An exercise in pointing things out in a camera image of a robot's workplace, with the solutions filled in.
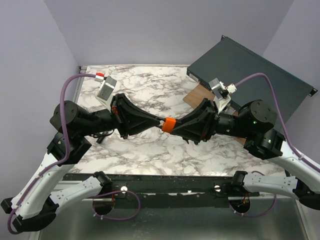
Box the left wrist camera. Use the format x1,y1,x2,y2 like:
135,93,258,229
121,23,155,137
95,72,117,110

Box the dark network switch box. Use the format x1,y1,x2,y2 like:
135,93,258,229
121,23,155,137
186,36,315,122

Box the wooden board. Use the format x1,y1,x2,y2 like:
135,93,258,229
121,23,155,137
182,84,246,146

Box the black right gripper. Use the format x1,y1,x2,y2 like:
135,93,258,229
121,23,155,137
168,98,250,142

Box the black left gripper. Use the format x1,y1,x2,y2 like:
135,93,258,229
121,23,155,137
81,93,164,139

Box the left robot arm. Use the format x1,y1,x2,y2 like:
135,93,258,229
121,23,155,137
1,93,162,235

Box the orange black padlock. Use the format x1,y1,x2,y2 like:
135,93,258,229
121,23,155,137
161,117,177,134

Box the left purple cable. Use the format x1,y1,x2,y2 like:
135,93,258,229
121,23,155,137
6,73,97,235

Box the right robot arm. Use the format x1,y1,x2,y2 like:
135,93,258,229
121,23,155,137
162,98,320,210

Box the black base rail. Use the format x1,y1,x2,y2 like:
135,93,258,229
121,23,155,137
59,172,261,210

